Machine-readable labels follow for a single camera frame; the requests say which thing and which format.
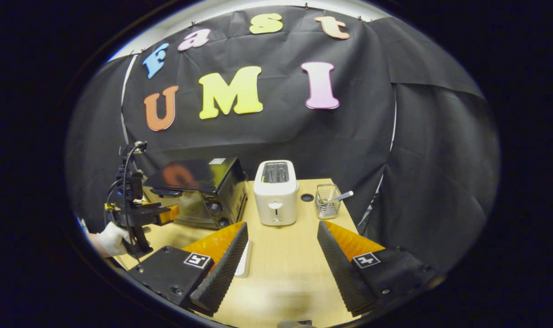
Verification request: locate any metal mesh basket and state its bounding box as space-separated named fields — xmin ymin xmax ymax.
xmin=315 ymin=184 xmax=342 ymax=220

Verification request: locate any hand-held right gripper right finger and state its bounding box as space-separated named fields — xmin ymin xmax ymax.
xmin=316 ymin=220 xmax=445 ymax=317

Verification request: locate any black electric oven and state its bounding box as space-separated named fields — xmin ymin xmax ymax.
xmin=143 ymin=157 xmax=248 ymax=230

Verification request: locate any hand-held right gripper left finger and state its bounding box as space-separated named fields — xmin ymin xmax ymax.
xmin=128 ymin=221 xmax=249 ymax=317

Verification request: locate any white food tray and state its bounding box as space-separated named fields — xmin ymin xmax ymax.
xmin=234 ymin=240 xmax=253 ymax=277

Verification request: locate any white toaster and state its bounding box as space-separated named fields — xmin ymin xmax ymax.
xmin=253 ymin=160 xmax=299 ymax=226

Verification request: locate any black backdrop cloth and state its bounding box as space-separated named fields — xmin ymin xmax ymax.
xmin=66 ymin=5 xmax=501 ymax=274

